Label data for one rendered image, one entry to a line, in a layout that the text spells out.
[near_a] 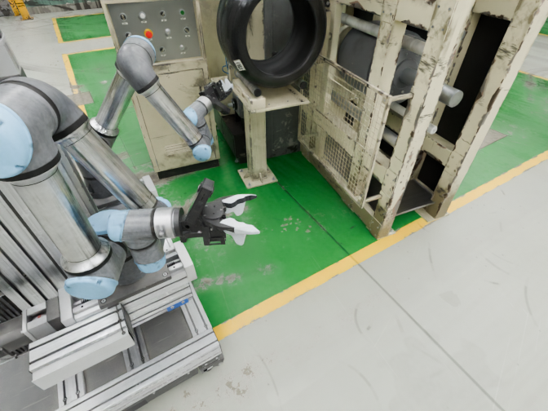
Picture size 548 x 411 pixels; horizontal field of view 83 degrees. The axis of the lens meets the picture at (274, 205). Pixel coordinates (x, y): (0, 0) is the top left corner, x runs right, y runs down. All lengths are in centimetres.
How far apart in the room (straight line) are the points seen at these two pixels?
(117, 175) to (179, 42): 165
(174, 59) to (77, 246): 177
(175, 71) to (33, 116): 174
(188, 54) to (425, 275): 211
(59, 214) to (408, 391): 155
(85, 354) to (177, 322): 53
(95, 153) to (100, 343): 60
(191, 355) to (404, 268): 133
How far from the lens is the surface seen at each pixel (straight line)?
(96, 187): 148
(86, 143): 83
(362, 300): 190
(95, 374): 162
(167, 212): 76
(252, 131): 232
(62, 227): 81
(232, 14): 168
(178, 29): 237
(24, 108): 71
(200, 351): 149
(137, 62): 124
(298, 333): 174
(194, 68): 240
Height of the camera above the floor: 157
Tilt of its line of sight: 42 degrees down
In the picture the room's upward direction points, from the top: straight up
